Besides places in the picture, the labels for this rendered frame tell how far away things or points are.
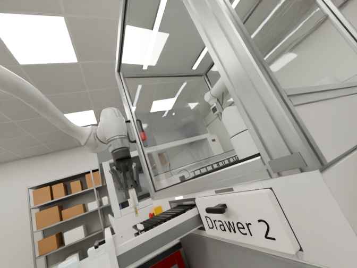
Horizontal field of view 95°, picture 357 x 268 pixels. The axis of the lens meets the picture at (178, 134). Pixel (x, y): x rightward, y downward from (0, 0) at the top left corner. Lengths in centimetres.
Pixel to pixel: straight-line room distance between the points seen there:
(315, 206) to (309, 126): 13
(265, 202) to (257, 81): 23
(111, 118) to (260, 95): 60
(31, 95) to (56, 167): 452
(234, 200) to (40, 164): 516
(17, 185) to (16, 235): 106
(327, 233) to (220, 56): 37
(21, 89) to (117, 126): 32
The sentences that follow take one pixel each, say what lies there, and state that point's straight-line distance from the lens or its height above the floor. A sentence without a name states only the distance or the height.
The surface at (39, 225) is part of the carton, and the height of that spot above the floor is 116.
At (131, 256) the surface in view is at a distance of 59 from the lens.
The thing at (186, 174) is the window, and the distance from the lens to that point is 66.
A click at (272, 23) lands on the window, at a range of 60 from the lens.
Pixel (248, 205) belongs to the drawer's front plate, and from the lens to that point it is 41.
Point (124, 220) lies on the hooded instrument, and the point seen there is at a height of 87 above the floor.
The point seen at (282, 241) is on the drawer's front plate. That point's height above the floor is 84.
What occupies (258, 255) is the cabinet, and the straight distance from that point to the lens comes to 50.
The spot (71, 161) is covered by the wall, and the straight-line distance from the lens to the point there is 518.
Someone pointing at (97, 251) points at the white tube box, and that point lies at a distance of 130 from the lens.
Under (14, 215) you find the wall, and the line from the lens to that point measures 536.
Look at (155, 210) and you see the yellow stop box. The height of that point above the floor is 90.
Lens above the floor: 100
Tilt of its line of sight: 15 degrees up
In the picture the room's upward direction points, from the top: 21 degrees counter-clockwise
